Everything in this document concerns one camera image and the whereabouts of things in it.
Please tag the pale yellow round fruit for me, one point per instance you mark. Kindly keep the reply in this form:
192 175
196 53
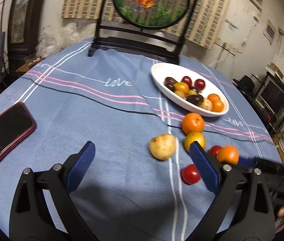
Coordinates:
207 104

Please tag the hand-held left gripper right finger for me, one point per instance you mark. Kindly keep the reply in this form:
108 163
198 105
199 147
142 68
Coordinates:
204 168

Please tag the white oval plate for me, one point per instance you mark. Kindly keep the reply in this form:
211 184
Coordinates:
160 74

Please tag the beige checked curtain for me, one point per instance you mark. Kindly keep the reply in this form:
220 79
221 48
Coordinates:
81 0

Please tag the wooden side table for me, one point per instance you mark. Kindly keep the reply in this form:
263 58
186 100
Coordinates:
29 64

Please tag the cardboard piece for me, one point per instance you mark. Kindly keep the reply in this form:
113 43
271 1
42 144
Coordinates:
274 67

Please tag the dark brown wrinkled fruit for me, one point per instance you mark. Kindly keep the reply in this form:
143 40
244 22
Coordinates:
194 100
169 87

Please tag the blue plaid tablecloth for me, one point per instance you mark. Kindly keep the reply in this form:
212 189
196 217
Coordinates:
94 110

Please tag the framed wall picture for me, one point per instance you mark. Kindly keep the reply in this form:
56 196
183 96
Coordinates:
269 31

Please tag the large orange tangerine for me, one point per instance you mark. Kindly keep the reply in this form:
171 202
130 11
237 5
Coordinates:
192 123

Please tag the clear plastic bags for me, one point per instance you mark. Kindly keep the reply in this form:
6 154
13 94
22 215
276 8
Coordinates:
56 37

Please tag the dark purple plum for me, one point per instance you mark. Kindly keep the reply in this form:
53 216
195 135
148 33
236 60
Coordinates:
170 80
195 88

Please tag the yellow potato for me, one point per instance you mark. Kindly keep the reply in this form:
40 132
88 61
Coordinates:
162 146

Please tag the black desk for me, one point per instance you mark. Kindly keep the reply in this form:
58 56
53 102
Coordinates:
262 105

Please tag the black computer monitor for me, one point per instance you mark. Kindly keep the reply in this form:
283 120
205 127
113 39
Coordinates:
274 93

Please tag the black hat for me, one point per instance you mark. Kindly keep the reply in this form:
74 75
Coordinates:
245 81

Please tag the yellow lemon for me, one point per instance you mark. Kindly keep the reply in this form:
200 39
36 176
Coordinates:
194 138

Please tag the dark wooden framed panel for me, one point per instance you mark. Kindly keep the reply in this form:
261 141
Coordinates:
19 17

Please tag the small yellow fruit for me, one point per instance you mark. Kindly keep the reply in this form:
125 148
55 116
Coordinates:
179 95
191 92

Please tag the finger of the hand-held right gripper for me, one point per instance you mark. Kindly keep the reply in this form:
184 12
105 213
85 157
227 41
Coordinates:
247 162

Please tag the smartphone in red case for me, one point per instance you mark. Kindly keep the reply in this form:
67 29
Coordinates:
6 133

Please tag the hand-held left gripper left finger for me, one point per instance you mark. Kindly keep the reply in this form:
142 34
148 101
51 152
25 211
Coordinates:
79 168

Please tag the round embroidered table screen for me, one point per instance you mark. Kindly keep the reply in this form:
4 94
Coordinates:
152 5

